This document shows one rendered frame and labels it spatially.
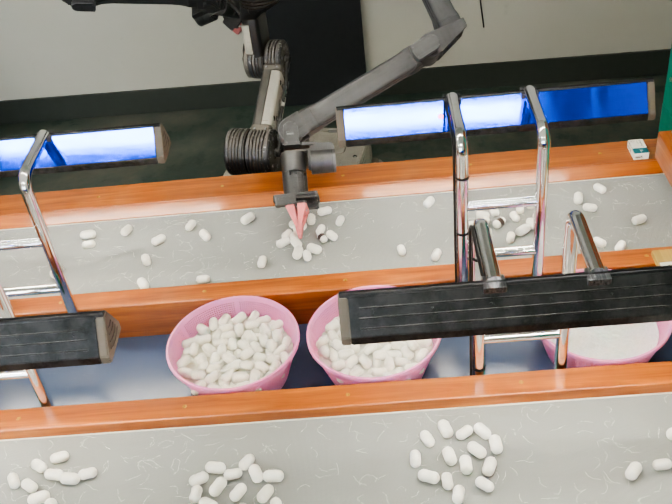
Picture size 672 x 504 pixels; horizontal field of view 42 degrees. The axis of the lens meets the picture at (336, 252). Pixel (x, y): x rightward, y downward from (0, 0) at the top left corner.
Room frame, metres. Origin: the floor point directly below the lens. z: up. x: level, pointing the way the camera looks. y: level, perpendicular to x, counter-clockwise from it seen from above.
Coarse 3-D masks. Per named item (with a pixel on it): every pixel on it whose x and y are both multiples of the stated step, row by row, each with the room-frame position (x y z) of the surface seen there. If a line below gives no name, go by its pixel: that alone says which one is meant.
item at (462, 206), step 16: (448, 96) 1.52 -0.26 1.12; (528, 96) 1.48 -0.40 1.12; (448, 112) 1.47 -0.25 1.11; (464, 128) 1.39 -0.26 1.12; (544, 128) 1.36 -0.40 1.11; (464, 144) 1.36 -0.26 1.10; (544, 144) 1.35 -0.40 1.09; (464, 160) 1.36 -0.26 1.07; (544, 160) 1.34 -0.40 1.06; (464, 176) 1.35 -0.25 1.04; (544, 176) 1.34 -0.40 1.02; (464, 192) 1.35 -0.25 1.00; (544, 192) 1.34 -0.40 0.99; (464, 208) 1.35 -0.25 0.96; (480, 208) 1.35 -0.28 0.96; (496, 208) 1.35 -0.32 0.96; (544, 208) 1.34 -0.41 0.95; (464, 224) 1.35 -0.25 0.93; (544, 224) 1.35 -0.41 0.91; (464, 240) 1.35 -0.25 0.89; (544, 240) 1.35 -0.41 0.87; (464, 256) 1.35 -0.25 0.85; (496, 256) 1.35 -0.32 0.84; (512, 256) 1.35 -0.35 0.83; (464, 272) 1.35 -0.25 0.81
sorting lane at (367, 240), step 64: (448, 192) 1.73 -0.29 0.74; (512, 192) 1.70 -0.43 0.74; (640, 192) 1.64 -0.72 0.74; (0, 256) 1.70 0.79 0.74; (64, 256) 1.67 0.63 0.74; (128, 256) 1.64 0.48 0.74; (192, 256) 1.61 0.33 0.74; (256, 256) 1.58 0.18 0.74; (320, 256) 1.55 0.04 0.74; (384, 256) 1.52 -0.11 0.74; (448, 256) 1.49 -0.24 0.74
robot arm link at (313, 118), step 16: (416, 48) 1.87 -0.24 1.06; (432, 48) 1.87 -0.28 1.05; (384, 64) 1.87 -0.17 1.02; (400, 64) 1.87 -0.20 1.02; (416, 64) 1.86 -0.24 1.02; (368, 80) 1.85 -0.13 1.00; (384, 80) 1.85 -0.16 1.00; (400, 80) 1.87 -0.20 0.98; (336, 96) 1.83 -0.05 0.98; (352, 96) 1.82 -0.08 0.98; (368, 96) 1.83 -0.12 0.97; (304, 112) 1.80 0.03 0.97; (320, 112) 1.80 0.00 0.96; (304, 128) 1.77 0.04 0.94; (320, 128) 1.80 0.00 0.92
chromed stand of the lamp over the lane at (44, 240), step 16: (32, 144) 1.53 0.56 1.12; (32, 160) 1.47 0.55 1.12; (32, 192) 1.42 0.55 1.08; (32, 208) 1.41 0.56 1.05; (16, 240) 1.43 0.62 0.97; (32, 240) 1.42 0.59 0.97; (48, 240) 1.42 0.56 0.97; (48, 256) 1.41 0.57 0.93; (16, 288) 1.43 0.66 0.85; (32, 288) 1.42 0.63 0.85; (48, 288) 1.42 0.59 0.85; (64, 288) 1.41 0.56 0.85; (64, 304) 1.42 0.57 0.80
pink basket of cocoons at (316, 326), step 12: (360, 288) 1.39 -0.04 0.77; (372, 288) 1.39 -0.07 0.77; (336, 300) 1.37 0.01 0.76; (324, 312) 1.34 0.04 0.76; (336, 312) 1.36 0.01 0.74; (312, 324) 1.30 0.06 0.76; (324, 324) 1.33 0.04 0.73; (312, 336) 1.28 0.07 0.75; (312, 348) 1.24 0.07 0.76; (336, 372) 1.16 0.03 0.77; (408, 372) 1.14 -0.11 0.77; (336, 384) 1.20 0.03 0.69; (348, 384) 1.16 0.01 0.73
